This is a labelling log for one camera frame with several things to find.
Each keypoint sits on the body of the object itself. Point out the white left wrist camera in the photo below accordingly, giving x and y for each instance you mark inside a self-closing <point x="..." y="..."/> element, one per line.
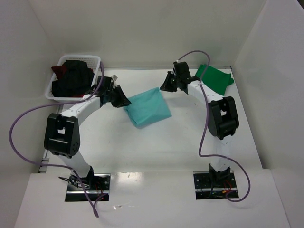
<point x="114" y="77"/>

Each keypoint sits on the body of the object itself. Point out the red garment in basket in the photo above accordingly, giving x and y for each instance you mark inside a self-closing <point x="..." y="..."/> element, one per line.
<point x="59" y="71"/>

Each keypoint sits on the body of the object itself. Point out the teal t shirt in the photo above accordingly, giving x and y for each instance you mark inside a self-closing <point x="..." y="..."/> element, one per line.
<point x="147" y="108"/>

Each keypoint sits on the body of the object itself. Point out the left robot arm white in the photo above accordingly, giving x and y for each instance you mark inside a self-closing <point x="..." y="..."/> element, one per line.
<point x="62" y="137"/>

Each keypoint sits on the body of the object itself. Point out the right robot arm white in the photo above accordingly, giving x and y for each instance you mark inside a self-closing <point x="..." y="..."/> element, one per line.
<point x="221" y="112"/>

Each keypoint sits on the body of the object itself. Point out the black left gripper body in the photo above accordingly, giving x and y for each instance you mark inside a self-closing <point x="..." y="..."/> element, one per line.
<point x="116" y="95"/>

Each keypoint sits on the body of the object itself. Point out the black garment in basket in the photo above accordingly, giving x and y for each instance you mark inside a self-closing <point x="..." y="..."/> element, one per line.
<point x="75" y="82"/>

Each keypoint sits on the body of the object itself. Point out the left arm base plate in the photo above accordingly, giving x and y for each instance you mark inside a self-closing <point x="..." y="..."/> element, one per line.
<point x="98" y="191"/>

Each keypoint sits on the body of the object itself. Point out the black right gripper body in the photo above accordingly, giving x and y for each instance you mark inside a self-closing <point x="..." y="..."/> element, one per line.
<point x="175" y="80"/>

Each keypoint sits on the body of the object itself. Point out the white plastic laundry basket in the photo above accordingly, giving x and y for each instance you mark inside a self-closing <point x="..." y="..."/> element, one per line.
<point x="93" y="62"/>

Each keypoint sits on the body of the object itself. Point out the dark green folded t shirt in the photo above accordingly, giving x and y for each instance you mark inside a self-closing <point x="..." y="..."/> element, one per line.
<point x="217" y="80"/>

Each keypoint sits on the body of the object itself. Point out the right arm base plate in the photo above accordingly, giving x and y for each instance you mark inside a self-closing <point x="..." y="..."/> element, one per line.
<point x="205" y="189"/>

